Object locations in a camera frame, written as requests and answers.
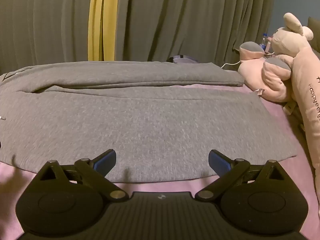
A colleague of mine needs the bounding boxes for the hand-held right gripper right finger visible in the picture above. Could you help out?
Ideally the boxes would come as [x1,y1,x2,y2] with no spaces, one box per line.
[196,149,285,202]

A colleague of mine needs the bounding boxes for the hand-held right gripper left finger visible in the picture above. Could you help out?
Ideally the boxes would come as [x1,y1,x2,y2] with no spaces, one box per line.
[37,149,128,202]

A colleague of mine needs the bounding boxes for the grey pants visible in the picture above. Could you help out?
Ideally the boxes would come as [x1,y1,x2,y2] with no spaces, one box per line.
[0,60,298,183]

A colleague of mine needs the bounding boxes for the pink bed sheet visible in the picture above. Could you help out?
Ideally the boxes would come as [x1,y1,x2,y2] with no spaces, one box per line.
[0,83,320,240]

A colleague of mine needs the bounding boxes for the pink plush toy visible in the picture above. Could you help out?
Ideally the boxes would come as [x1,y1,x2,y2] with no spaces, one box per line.
[237,12,320,178]

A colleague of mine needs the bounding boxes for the clear water bottle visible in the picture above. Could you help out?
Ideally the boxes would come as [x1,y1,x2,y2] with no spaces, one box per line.
[259,32,269,52]

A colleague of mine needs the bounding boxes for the grey-green curtain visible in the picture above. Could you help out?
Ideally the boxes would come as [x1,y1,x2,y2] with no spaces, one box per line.
[0,0,277,68]

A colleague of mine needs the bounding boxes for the olive headboard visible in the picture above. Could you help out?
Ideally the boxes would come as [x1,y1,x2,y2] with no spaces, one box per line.
[307,16,320,32]

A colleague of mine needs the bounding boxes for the white cable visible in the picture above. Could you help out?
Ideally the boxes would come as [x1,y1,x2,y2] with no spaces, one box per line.
[221,51,275,69]

